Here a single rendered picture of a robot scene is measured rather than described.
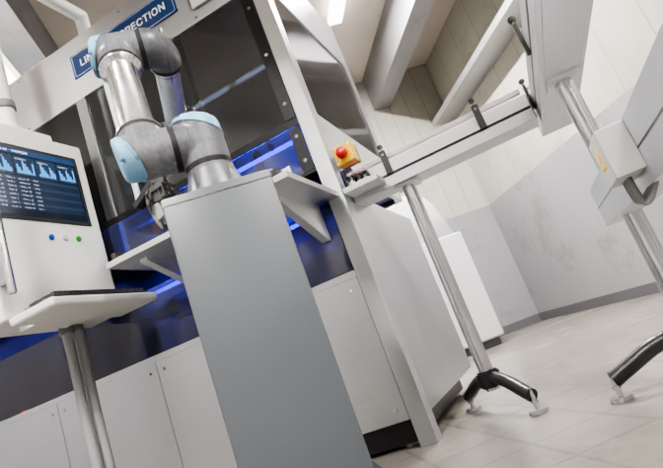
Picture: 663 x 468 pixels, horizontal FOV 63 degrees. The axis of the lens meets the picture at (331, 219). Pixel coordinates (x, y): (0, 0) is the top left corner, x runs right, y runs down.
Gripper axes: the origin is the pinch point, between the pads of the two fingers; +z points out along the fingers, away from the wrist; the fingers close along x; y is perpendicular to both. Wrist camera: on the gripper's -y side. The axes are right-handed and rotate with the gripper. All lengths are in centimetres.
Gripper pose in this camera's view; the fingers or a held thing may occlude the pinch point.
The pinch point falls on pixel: (163, 226)
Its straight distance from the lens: 199.9
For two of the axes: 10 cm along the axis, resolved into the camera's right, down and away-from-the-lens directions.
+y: 8.6, -4.1, -3.1
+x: 3.8, 1.0, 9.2
